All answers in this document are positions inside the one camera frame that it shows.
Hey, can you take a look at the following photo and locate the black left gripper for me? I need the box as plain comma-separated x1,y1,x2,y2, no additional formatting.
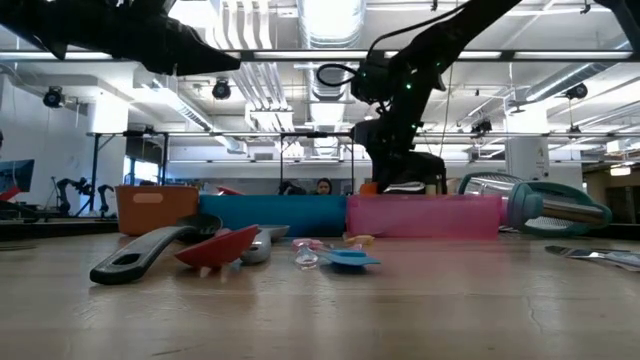
0,0,242,77

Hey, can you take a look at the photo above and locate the black slotted spatula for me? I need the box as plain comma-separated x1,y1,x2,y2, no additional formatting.
88,213,224,287

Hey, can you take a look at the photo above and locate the black ceiling spotlight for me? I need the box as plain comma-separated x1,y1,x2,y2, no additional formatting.
469,118,494,137
564,82,589,101
211,77,233,101
42,85,65,109

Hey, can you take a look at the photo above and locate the pink plastic bin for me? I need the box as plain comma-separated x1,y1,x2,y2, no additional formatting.
345,193,504,240

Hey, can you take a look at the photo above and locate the small blue silicone spatula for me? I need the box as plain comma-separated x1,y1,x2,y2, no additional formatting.
319,248,382,275

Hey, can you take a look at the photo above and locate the small pink silicone spatula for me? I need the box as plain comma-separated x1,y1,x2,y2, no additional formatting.
291,238,326,272

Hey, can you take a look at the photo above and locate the blue plastic bin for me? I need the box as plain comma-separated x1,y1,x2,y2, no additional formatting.
198,194,349,239

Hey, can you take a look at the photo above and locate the teal framed steel grater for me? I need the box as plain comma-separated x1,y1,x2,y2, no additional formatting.
457,172,613,239

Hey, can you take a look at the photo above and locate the grey plastic spoon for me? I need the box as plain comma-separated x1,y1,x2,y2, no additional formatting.
239,224,291,267

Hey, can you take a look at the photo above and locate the orange plastic bin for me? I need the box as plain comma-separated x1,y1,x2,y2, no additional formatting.
114,185,201,237

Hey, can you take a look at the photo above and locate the red slotted spoon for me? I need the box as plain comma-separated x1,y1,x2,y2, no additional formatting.
173,224,261,272

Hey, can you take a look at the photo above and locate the black background workstation frame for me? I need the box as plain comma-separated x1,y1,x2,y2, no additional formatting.
87,130,357,197

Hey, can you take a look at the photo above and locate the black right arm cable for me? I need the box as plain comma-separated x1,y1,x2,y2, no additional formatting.
315,61,360,90

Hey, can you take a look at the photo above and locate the silver ventilation duct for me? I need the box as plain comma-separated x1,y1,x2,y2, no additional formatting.
298,0,367,101

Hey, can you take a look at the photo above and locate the blue wall screen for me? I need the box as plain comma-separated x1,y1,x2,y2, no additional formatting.
0,158,36,202

